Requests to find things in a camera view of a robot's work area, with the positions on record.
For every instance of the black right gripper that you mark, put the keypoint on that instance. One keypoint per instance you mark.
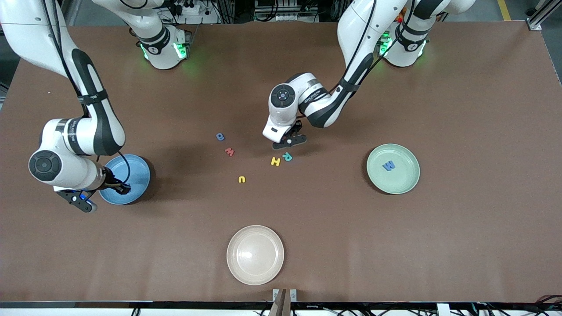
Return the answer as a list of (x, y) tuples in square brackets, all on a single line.
[(111, 181)]

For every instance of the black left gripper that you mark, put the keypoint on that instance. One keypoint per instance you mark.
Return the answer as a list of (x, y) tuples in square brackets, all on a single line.
[(297, 127)]

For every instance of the teal uppercase letter R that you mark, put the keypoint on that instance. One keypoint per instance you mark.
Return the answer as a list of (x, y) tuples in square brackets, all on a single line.
[(287, 156)]

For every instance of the yellow uppercase letter H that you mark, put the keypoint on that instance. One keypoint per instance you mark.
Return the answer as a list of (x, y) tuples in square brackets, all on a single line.
[(275, 161)]

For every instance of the red lowercase letter w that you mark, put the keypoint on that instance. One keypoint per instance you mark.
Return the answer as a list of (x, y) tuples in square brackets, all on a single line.
[(229, 152)]

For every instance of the blue uppercase letter M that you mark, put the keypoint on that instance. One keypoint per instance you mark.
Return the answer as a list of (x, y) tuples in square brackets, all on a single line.
[(388, 165)]

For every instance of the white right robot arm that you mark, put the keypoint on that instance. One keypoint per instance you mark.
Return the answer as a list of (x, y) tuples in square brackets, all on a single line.
[(44, 165)]

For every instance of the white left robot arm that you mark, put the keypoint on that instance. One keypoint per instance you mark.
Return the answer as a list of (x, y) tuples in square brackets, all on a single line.
[(360, 26)]

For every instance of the blue plate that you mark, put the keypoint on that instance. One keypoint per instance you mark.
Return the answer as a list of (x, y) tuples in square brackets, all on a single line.
[(138, 175)]

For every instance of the green plate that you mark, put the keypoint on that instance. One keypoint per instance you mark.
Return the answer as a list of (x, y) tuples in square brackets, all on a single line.
[(395, 180)]

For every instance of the grey equipment rack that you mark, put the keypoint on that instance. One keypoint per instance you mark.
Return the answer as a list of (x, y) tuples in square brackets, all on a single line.
[(285, 8)]

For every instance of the beige plate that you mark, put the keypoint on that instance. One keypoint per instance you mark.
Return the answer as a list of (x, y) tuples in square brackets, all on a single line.
[(255, 255)]

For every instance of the white power strip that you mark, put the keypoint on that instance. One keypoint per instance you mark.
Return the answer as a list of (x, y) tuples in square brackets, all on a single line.
[(193, 8)]

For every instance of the metal table edge bracket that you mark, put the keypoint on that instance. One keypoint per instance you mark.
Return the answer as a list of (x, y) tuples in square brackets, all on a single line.
[(293, 295)]

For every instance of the aluminium frame profile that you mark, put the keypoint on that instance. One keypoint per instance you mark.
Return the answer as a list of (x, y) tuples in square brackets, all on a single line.
[(535, 23)]

